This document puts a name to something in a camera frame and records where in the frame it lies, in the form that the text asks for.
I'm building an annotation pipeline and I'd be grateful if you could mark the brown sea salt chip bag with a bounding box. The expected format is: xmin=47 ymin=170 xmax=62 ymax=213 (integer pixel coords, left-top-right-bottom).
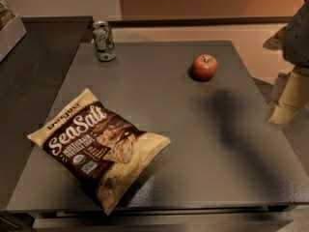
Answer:
xmin=28 ymin=89 xmax=170 ymax=215

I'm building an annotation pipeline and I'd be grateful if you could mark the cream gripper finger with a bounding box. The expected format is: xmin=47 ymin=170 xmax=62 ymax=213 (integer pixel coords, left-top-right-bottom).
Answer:
xmin=263 ymin=26 xmax=287 ymax=50
xmin=266 ymin=66 xmax=309 ymax=127

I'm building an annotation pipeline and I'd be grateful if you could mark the green white soda can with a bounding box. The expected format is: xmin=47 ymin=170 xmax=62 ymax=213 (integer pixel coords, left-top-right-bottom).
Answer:
xmin=92 ymin=21 xmax=116 ymax=62

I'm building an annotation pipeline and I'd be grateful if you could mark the white tray with snacks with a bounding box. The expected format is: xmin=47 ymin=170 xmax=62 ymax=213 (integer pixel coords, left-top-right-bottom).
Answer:
xmin=0 ymin=0 xmax=26 ymax=62

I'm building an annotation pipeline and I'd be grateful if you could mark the red apple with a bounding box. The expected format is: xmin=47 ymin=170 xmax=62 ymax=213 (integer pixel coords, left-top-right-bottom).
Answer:
xmin=191 ymin=54 xmax=218 ymax=81

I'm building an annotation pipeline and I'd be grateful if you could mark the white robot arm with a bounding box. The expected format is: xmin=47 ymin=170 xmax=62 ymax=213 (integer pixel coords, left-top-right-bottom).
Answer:
xmin=264 ymin=0 xmax=309 ymax=129

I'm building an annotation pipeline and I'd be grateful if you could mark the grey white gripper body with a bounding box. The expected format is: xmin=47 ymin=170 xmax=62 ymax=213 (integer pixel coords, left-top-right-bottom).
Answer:
xmin=282 ymin=0 xmax=309 ymax=67

